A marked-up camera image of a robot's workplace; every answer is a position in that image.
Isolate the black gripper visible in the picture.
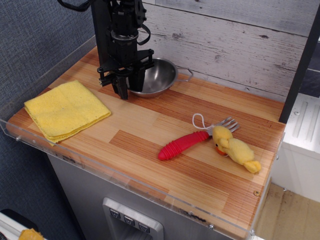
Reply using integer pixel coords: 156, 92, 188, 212
97, 30, 154, 100

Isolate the silver two-handled metal pan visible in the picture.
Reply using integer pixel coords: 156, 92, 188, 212
129, 57, 194, 98

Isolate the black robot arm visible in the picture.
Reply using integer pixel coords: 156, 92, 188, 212
59, 0, 154, 100

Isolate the folded yellow rag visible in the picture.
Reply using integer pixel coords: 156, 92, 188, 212
24, 80, 111, 144

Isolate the grey toy cabinet front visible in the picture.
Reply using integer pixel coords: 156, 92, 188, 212
46, 152, 226, 240

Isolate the yellow plush duck toy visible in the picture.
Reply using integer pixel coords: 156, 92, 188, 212
212, 126, 262, 174

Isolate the silver dispenser button panel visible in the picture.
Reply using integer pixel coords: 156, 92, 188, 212
102, 197, 165, 240

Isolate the yellow object bottom left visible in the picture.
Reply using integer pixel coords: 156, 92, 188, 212
18, 228, 45, 240

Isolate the white ridged side unit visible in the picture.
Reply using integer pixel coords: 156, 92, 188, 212
271, 93, 320, 202

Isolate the black left vertical post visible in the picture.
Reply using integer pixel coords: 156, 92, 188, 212
91, 0, 114, 72

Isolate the black vertical post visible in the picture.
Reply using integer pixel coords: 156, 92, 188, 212
91, 0, 114, 72
278, 6, 320, 124

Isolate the red-handled metal fork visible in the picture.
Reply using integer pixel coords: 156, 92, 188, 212
157, 113, 240, 161

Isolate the clear acrylic guard rail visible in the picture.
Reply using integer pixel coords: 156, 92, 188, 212
0, 42, 285, 240

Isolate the black right vertical post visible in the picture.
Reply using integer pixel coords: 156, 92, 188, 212
278, 6, 320, 124

